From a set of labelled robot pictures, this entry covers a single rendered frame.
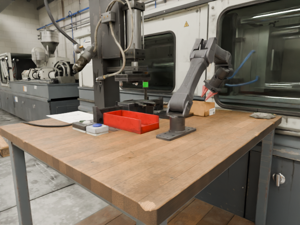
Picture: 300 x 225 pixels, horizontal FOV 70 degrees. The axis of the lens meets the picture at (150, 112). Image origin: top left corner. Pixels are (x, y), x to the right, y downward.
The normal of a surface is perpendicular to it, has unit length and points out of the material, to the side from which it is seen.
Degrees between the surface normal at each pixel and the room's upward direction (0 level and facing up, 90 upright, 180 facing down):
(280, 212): 90
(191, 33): 90
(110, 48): 90
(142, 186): 0
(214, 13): 90
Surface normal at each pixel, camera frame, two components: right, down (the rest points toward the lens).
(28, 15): 0.71, 0.12
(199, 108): -0.66, 0.14
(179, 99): -0.48, -0.54
